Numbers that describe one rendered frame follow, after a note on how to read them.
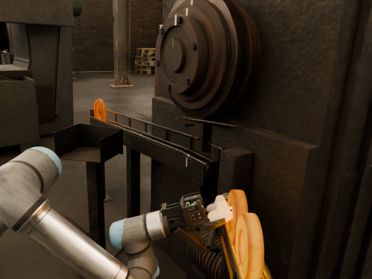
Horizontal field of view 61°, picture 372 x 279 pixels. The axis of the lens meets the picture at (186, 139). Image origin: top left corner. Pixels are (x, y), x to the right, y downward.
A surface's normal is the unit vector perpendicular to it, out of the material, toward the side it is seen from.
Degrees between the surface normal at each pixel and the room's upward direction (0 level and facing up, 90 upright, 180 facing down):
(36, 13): 90
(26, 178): 45
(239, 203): 32
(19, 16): 90
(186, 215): 90
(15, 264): 0
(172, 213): 90
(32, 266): 0
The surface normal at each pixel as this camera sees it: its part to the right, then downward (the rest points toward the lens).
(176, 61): -0.81, 0.14
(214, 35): 0.12, -0.11
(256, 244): 0.04, -0.37
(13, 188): 0.25, -0.50
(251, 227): 0.04, -0.76
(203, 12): -0.07, -0.56
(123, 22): 0.59, 0.26
